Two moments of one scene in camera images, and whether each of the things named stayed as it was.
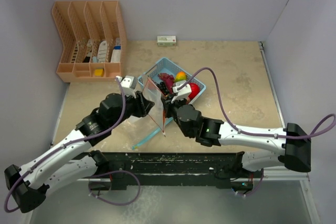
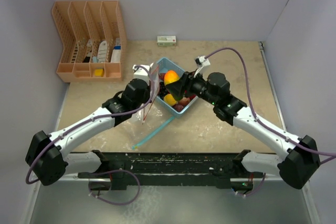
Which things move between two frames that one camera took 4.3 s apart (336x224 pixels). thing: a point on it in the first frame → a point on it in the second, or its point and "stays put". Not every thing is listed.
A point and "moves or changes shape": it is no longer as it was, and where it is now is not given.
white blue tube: x=116 y=54 stays put
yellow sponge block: x=99 y=72 stays put
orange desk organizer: x=94 y=41 stays put
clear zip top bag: x=156 y=113 → x=154 y=76
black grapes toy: x=163 y=87 stays put
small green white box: x=166 y=40 stays put
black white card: x=89 y=48 stays put
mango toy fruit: x=181 y=76 moves or changes shape
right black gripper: x=168 y=105 → x=187 y=81
